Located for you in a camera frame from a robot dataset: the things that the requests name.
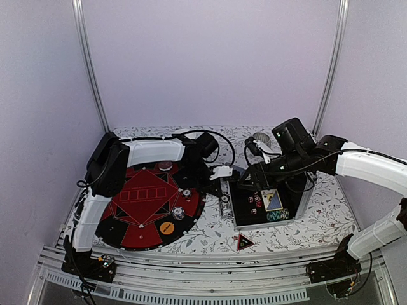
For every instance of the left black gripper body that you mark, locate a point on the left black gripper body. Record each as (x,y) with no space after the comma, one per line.
(196,169)

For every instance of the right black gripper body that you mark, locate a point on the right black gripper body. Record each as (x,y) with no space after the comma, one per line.
(294,165)

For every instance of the red black 100 chip stack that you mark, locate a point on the red black 100 chip stack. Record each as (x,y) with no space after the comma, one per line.
(186,194)

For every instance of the orange big blind button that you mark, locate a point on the orange big blind button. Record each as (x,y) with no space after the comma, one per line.
(167,228)

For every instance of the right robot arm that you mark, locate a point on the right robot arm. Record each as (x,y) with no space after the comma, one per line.
(335,156)

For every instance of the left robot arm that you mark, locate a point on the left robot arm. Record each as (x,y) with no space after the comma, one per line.
(106,172)

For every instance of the boxed card deck ace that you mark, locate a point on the boxed card deck ace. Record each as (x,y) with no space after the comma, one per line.
(271,200)

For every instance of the red dice group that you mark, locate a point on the red dice group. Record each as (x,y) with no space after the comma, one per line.
(255,202)

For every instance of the aluminium poker chip case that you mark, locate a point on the aluminium poker chip case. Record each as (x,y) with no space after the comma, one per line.
(234,205)

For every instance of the lower poker chip row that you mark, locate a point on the lower poker chip row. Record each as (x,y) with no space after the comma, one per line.
(278,215)

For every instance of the striped grey white cup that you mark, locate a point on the striped grey white cup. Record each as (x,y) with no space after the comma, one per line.
(264,138)

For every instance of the round red black poker mat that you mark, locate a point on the round red black poker mat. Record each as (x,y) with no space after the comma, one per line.
(132,219)

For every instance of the red black triangle card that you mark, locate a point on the red black triangle card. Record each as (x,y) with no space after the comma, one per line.
(243,242)

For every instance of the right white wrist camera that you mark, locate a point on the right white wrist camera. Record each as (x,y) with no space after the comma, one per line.
(259,148)

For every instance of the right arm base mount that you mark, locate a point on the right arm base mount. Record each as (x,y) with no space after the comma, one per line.
(337,267)

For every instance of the front aluminium rail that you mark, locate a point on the front aluminium rail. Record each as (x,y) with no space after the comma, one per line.
(256,278)

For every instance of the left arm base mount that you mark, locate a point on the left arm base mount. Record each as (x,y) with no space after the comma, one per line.
(89,268)

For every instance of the right aluminium frame post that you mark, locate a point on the right aluminium frame post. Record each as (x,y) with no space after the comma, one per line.
(341,23)

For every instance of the aluminium frame post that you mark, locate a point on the aluminium frame post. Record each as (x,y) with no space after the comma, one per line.
(79,17)
(341,23)

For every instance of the left aluminium frame post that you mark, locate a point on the left aluminium frame post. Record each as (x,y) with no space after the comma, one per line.
(79,17)

